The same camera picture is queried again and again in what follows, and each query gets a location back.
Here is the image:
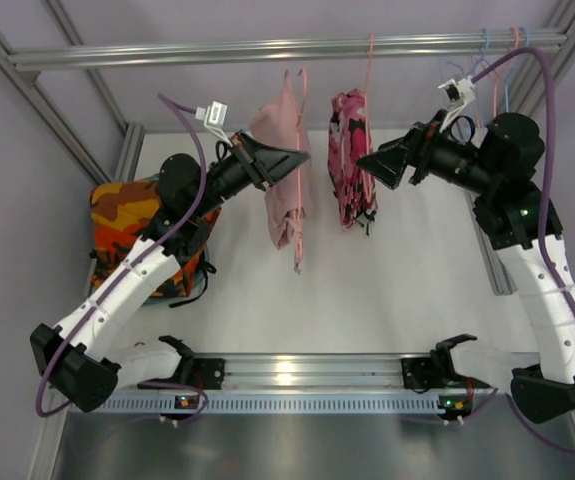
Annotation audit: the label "light pink trousers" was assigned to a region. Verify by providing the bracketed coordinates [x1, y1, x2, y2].
[249, 69, 313, 273]

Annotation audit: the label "orange camouflage trousers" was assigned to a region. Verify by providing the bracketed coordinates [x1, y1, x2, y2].
[89, 177, 223, 301]

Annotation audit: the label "blue wire hanger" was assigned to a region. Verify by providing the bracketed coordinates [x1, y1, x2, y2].
[438, 28, 491, 133]

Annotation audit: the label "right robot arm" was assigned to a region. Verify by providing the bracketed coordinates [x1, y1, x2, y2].
[357, 111, 575, 424]

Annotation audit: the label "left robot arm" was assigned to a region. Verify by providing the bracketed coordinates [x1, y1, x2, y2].
[30, 131, 310, 412]

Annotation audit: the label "pink camouflage trousers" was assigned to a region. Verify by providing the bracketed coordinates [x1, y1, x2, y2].
[327, 89, 378, 235]

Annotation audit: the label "teal plastic basket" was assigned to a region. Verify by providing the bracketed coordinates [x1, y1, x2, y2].
[132, 174, 216, 308]

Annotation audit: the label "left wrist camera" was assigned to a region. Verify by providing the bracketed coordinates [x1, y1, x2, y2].
[194, 100, 231, 145]

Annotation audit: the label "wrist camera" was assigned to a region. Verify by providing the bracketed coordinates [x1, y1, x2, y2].
[194, 100, 231, 145]
[438, 76, 476, 132]

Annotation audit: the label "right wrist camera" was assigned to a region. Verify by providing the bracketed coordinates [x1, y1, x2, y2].
[438, 76, 476, 132]

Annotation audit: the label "top aluminium hanging rail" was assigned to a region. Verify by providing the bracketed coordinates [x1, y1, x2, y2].
[7, 28, 568, 72]

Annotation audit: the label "front aluminium rail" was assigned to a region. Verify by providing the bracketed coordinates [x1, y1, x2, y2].
[111, 351, 533, 392]

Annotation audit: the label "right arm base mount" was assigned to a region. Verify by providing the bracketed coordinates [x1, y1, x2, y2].
[401, 357, 452, 394]

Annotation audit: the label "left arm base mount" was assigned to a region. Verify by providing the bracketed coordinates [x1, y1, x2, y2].
[180, 357, 226, 390]

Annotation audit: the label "perforated cable tray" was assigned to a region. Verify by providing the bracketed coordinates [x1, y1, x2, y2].
[96, 392, 445, 414]

